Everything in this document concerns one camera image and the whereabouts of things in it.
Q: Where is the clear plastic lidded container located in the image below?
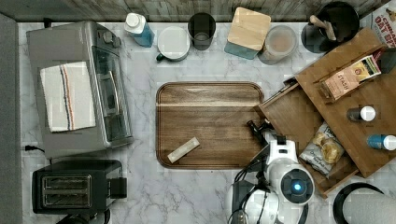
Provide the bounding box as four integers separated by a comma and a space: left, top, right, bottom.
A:
258, 25, 298, 65

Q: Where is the blue bottle white cap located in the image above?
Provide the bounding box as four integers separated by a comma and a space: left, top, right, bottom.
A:
367, 134, 396, 151

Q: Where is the black two-slot toaster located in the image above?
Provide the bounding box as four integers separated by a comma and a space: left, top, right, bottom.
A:
32, 160, 127, 215

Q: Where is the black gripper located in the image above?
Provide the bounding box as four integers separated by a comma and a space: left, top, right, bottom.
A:
247, 119, 274, 147

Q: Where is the dark glass tumbler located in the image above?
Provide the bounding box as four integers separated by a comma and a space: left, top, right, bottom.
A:
188, 12, 216, 50

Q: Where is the dark bottle white cap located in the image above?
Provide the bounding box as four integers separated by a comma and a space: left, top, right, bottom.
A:
346, 105, 376, 121

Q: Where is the wooden utensil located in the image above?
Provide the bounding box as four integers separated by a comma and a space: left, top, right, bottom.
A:
309, 15, 336, 41

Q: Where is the teal canister wooden lid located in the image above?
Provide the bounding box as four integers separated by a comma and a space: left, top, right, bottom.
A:
224, 7, 271, 60

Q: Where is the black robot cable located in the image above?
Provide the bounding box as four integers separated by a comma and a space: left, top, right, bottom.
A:
228, 148, 272, 224

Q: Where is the black power plug cable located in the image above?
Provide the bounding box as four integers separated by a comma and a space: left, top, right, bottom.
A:
23, 144, 46, 154

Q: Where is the striped white dish towel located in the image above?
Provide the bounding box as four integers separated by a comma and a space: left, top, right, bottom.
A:
40, 62, 96, 133

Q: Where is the chips bag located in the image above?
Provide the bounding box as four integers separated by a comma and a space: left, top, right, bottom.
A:
300, 122, 345, 177

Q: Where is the wooden drawer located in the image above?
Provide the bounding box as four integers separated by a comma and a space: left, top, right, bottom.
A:
254, 78, 359, 198

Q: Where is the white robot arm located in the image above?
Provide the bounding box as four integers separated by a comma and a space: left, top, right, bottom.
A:
226, 120, 315, 224

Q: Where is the wooden serving tray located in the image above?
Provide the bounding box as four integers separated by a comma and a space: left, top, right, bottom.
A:
156, 81, 264, 169

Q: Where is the cereal box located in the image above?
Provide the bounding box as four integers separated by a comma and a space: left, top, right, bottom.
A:
361, 0, 396, 48

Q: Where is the small wooden stick packet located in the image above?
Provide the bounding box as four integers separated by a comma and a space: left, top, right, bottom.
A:
167, 137, 200, 163

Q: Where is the tea box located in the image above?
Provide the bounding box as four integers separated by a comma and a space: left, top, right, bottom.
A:
319, 55, 381, 102

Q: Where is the blue liquid bottle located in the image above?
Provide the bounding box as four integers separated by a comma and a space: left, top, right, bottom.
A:
124, 13, 154, 48

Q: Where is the silver toaster oven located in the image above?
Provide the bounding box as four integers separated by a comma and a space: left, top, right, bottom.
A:
27, 21, 133, 159

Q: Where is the black utensil holder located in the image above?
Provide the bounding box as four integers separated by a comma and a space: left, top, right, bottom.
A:
301, 1, 360, 53

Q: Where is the green mug white lid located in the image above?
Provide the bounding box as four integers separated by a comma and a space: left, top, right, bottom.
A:
156, 26, 191, 62

